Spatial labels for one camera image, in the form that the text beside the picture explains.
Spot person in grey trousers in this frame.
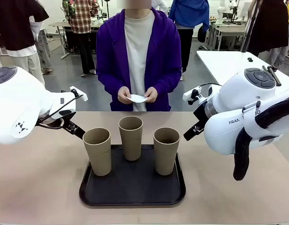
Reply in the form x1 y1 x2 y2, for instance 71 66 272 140
29 0 53 75

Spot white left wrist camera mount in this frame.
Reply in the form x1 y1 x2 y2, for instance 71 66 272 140
69 85 89 102

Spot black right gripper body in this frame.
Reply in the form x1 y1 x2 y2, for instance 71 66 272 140
192 102 212 128

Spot person in blue shirt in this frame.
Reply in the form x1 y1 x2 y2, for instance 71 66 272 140
168 0 210 74

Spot person in plaid shirt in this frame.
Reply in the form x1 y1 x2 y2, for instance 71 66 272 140
61 0 100 77

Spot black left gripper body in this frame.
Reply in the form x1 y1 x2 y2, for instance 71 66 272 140
36 114 74 131

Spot person right hand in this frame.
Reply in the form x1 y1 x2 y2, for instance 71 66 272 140
117 86 133 104

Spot black folded tripod bars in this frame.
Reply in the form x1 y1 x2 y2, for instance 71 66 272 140
262 65 282 86

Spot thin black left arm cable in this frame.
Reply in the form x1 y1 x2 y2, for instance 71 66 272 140
38 94 84 129

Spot tall tan cup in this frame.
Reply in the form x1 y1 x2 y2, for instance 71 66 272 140
83 127 112 177
153 127 181 176
118 116 144 162

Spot black plastic serving tray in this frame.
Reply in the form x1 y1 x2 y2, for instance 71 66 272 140
79 144 187 207

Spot person right forearm purple sleeve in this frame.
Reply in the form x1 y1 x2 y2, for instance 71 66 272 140
95 65 123 99

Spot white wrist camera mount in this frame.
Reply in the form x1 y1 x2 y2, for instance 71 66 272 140
183 86 205 105
69 85 89 102

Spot person left forearm purple sleeve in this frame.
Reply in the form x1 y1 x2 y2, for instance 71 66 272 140
153 65 183 99

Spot person in dark coat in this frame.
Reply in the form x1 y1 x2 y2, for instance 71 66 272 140
246 0 289 69

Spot person in purple jacket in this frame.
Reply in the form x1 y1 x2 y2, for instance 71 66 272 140
95 0 183 112

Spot person left hand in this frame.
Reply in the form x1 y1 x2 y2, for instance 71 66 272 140
144 87 159 103

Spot person dark shirt white trousers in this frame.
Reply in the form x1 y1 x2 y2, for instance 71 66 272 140
0 0 50 86

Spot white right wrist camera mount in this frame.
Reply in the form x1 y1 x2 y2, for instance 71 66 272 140
183 86 205 105

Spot black background tripod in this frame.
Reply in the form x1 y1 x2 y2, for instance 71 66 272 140
230 0 240 24

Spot grey background desk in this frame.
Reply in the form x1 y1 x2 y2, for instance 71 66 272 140
211 22 247 51

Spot white paper doily coaster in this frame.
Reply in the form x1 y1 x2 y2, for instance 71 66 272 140
125 93 149 104

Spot black hanging bag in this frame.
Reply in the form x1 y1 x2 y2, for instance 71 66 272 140
197 24 208 44

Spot white side table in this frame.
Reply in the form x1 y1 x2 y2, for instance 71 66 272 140
196 50 289 94

